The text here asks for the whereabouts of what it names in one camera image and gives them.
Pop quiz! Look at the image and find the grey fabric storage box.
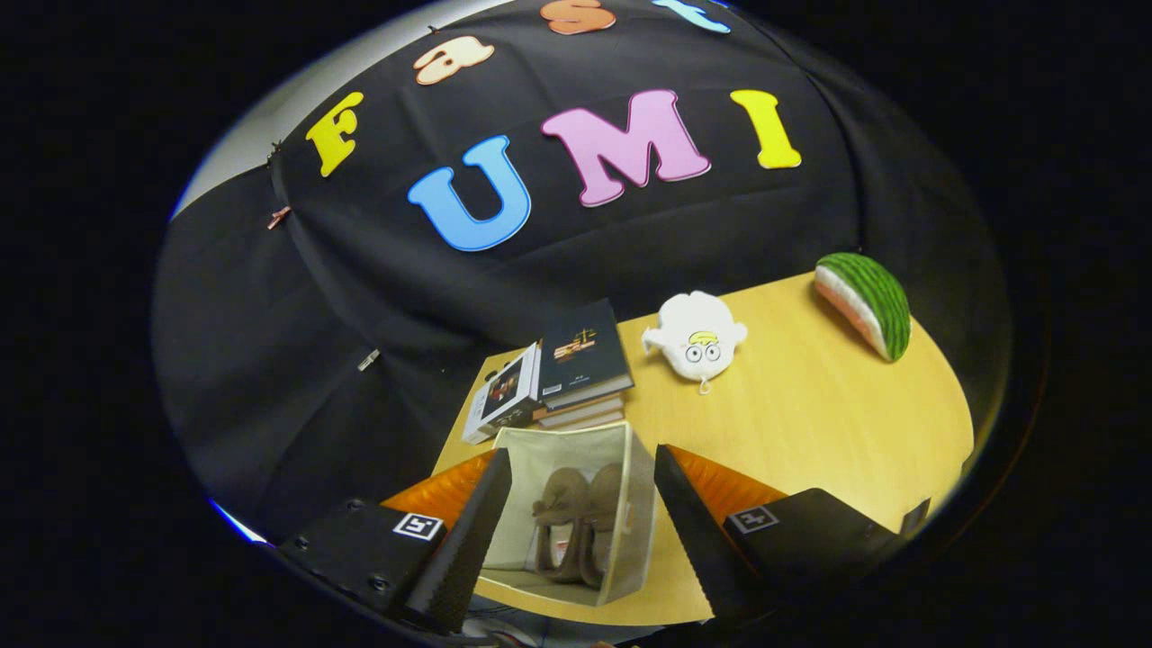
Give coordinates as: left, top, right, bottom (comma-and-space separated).
481, 420, 659, 608

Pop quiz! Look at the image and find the brown fuzzy shoe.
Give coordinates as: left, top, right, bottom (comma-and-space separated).
530, 466, 592, 585
580, 463, 628, 591

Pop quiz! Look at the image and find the watermelon slice plush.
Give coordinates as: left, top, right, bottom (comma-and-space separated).
814, 251, 914, 364

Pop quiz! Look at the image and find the dark blue book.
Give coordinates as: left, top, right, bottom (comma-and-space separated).
536, 298, 636, 413

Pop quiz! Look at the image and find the black backdrop cloth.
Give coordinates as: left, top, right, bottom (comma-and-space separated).
153, 0, 1015, 541

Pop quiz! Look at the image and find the white cover book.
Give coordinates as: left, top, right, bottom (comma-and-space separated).
461, 341, 542, 446

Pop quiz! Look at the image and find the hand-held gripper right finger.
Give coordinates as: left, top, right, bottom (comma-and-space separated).
653, 444, 932, 631

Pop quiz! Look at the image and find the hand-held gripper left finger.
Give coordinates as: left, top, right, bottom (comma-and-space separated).
279, 447, 514, 635

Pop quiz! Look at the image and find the brown cover book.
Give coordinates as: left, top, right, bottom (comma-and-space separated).
539, 393, 626, 423
544, 409, 626, 432

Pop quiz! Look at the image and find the white plush toy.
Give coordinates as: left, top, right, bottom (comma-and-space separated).
640, 290, 749, 396

